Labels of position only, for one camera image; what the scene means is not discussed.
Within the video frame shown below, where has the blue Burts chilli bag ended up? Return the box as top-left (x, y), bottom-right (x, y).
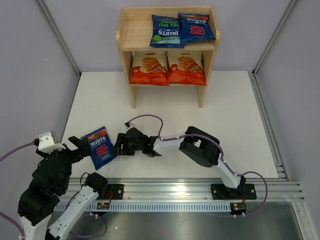
top-left (178, 12), bottom-right (216, 44)
top-left (83, 126), bottom-right (116, 170)

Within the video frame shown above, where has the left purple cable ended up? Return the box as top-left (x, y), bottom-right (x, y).
top-left (0, 141), bottom-right (40, 237)

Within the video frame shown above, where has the white slotted cable duct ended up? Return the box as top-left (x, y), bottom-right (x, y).
top-left (53, 201), bottom-right (232, 213)

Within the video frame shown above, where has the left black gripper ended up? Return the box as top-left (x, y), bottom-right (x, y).
top-left (37, 135), bottom-right (91, 192)

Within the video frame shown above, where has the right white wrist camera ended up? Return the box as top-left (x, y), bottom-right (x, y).
top-left (124, 120), bottom-right (137, 129)

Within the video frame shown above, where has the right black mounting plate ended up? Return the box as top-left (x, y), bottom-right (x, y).
top-left (210, 183), bottom-right (257, 200)

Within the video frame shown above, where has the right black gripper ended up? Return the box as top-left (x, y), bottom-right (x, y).
top-left (110, 133), bottom-right (144, 156)

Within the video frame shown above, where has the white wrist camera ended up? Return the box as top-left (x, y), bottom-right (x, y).
top-left (37, 131), bottom-right (66, 154)
top-left (124, 120), bottom-right (137, 129)

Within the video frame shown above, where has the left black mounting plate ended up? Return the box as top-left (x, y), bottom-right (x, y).
top-left (106, 183), bottom-right (125, 201)

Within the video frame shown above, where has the purple cable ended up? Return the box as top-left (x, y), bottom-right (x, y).
top-left (0, 141), bottom-right (40, 237)
top-left (129, 114), bottom-right (270, 217)

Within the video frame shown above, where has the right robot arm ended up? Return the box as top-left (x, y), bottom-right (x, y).
top-left (112, 126), bottom-right (246, 200)

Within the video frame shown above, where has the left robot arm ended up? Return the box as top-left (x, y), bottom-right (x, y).
top-left (18, 132), bottom-right (108, 240)

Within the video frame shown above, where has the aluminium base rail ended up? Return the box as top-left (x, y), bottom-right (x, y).
top-left (67, 177), bottom-right (306, 203)

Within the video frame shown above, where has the black mounting plate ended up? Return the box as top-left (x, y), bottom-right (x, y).
top-left (210, 183), bottom-right (257, 200)
top-left (106, 183), bottom-right (125, 201)

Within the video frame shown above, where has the cassava chips bag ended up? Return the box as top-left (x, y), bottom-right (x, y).
top-left (129, 50), bottom-right (170, 86)
top-left (167, 50), bottom-right (207, 86)

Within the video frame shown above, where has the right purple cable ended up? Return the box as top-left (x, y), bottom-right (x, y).
top-left (129, 114), bottom-right (270, 217)

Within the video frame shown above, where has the blue sea salt vinegar bag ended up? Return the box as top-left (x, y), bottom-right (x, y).
top-left (149, 15), bottom-right (185, 49)

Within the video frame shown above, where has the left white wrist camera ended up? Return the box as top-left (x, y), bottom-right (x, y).
top-left (37, 131), bottom-right (66, 154)

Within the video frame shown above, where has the wooden two-tier shelf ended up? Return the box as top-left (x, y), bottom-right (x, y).
top-left (115, 5), bottom-right (221, 108)

